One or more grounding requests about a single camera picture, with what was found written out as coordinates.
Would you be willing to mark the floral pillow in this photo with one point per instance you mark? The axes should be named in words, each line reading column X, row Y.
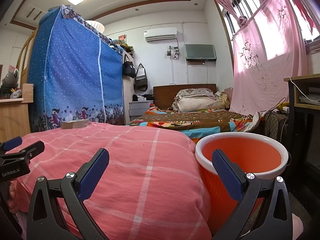
column 195, row 92

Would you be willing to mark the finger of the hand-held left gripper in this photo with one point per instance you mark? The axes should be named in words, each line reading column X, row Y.
column 12, row 143
column 32, row 150

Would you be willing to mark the blue dotted fabric wardrobe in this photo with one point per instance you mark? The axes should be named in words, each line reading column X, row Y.
column 75, row 72

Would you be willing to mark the person's left hand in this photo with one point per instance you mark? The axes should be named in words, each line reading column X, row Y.
column 12, row 197

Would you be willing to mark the brown wooden headboard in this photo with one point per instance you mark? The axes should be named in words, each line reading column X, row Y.
column 163, row 93

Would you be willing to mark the stack of papers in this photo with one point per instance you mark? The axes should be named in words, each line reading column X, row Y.
column 310, row 97

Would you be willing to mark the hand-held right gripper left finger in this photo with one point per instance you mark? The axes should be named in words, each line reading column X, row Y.
column 92, row 175

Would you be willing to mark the black handbag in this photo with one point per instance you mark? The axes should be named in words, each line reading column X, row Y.
column 128, row 68

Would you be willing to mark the television with green cover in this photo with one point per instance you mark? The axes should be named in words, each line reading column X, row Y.
column 200, row 52

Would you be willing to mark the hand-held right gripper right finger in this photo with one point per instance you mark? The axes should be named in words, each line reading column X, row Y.
column 228, row 177

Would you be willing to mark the black fan grille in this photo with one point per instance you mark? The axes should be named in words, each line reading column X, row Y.
column 273, row 126

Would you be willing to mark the pale wooden block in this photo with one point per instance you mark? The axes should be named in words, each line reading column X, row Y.
column 75, row 124

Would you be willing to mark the wall socket with plugs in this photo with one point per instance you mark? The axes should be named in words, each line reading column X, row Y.
column 173, row 52

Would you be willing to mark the grey nightstand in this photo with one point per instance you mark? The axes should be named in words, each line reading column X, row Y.
column 140, row 111

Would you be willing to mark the light wooden counter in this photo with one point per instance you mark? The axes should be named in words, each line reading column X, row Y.
column 13, row 117

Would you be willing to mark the beige tall cabinet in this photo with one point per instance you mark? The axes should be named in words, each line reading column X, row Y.
column 127, row 92

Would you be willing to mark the black cloth on nightstand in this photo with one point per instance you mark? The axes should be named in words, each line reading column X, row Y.
column 142, row 97

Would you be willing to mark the orange bucket with white rim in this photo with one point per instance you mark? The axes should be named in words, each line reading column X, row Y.
column 237, row 150

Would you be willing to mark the wooden ladder frame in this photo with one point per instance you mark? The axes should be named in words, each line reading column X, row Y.
column 23, row 57

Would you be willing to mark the black framed wooden desk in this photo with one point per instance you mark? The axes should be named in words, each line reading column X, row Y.
column 291, row 97

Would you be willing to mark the pink checked blanket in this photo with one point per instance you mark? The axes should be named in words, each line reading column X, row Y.
column 137, row 175

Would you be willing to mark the black mesh basket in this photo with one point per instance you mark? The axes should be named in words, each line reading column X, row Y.
column 5, row 92

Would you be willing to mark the white ribbed plastic basket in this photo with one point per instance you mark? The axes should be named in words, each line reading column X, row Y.
column 95, row 27

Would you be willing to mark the grey round toy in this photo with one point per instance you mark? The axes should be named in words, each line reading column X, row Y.
column 10, row 77

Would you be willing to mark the colourful patchwork bed sheet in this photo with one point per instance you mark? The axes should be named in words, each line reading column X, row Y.
column 195, row 120

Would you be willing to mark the cream pillow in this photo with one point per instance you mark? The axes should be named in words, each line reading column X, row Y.
column 197, row 104

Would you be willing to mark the yellowish crumpled cloth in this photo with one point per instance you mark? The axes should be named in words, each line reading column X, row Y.
column 223, row 100

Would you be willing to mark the grey tote bag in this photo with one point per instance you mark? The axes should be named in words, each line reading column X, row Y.
column 141, row 81

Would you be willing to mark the white air conditioner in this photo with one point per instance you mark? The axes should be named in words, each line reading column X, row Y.
column 161, row 33

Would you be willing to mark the pink hanging sheet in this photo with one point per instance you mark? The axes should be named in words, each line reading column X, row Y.
column 265, row 67

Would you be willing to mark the white desk rack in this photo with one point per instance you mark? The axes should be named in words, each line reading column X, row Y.
column 17, row 93

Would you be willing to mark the white power strip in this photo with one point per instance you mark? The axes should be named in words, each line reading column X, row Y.
column 285, row 108

